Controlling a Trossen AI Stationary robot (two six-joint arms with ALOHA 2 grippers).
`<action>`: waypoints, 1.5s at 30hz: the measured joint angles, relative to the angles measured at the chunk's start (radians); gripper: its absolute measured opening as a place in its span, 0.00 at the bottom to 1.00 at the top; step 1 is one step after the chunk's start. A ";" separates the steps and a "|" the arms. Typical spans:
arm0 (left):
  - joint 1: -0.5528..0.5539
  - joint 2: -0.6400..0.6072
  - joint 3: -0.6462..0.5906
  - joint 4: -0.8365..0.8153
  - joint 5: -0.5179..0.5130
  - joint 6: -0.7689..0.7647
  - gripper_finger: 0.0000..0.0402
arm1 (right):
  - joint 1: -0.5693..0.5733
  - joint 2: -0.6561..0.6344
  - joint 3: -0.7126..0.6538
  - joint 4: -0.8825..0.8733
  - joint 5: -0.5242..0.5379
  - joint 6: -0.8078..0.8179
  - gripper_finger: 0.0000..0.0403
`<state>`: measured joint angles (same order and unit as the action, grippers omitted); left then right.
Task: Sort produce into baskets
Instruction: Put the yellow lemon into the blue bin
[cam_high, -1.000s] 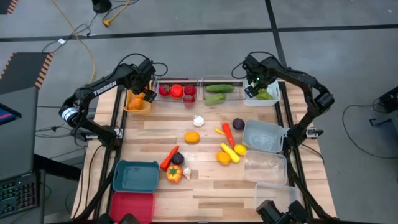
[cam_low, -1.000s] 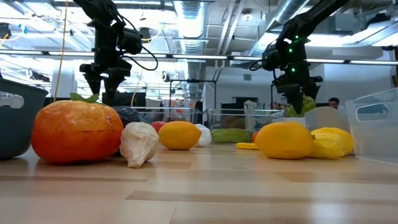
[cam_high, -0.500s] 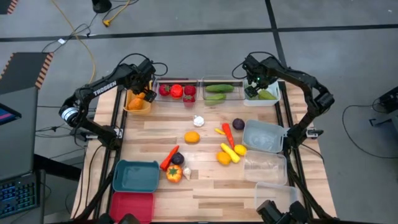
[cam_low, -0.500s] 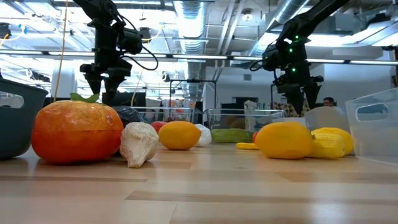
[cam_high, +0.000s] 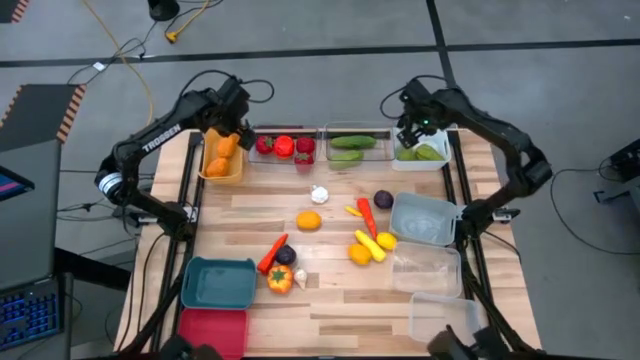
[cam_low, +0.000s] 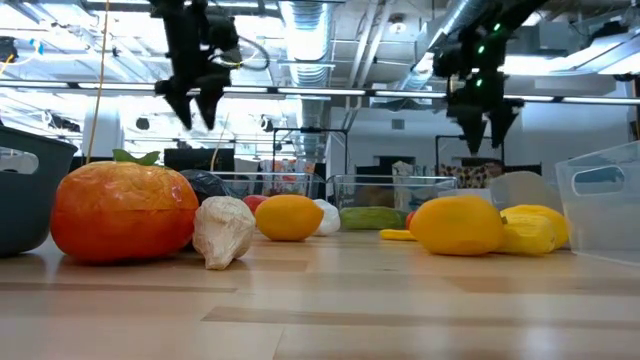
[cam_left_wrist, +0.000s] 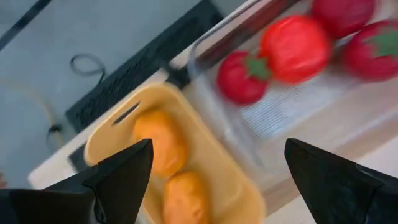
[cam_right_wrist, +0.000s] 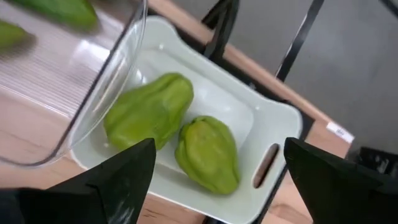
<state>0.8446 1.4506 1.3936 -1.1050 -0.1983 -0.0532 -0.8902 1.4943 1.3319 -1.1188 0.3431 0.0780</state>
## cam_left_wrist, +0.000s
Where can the bright red orange tomato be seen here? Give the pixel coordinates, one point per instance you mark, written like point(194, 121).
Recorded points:
point(295, 49)

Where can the yellow plastic basket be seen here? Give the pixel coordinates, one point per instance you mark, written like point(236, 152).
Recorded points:
point(214, 174)

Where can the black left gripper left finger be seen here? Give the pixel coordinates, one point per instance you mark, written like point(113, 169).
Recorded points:
point(118, 186)

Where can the orange lumpy potato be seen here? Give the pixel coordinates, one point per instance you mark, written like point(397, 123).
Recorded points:
point(185, 199)
point(160, 140)

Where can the clear plastic bin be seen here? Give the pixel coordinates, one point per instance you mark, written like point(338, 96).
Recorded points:
point(280, 105)

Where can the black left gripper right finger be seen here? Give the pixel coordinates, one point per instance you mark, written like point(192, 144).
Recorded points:
point(335, 193)

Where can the black power plug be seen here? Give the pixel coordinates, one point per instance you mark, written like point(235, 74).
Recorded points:
point(54, 129)

